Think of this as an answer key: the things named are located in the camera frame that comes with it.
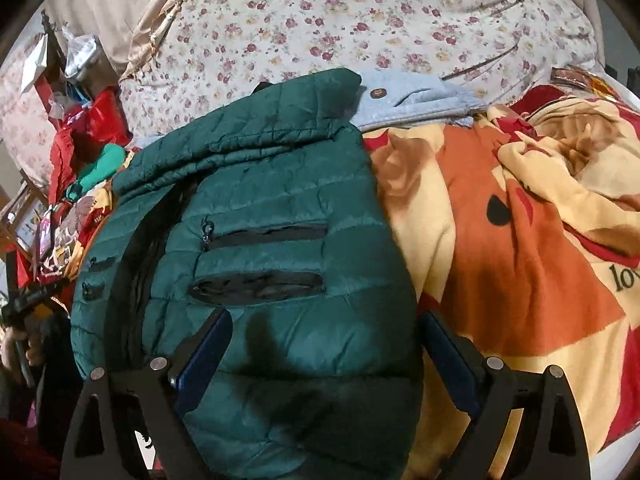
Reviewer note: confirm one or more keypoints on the silver plastic bag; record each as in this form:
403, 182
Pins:
85, 57

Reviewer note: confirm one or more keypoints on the floral quilt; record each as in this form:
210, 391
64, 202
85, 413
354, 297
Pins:
350, 20

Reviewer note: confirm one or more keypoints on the light blue garment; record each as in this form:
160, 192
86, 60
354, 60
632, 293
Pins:
410, 100

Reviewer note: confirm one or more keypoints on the teal green garment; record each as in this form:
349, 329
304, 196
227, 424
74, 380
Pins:
102, 165

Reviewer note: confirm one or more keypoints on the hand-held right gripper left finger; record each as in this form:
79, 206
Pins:
202, 360

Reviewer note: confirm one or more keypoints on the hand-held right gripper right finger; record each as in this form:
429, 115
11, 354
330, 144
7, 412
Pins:
447, 360

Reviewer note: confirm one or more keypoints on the pink floral pillow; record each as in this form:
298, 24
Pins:
25, 125

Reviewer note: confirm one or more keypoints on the pink patterned packet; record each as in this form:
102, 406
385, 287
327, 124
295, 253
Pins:
50, 240

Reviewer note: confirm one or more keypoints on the red bag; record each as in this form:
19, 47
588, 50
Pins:
102, 120

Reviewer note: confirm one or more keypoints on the orange red printed blanket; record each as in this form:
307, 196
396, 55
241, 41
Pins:
525, 240

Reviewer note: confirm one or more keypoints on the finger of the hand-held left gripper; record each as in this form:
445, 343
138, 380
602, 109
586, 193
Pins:
47, 287

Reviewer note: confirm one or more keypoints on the dark green puffer jacket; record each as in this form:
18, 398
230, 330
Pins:
280, 210

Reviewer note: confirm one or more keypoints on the white paper sheet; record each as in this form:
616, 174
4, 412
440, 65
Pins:
34, 62

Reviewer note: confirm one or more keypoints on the person's left hand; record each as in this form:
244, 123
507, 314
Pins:
34, 352

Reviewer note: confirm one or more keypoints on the red puffer jacket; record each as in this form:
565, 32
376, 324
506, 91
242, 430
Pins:
62, 160

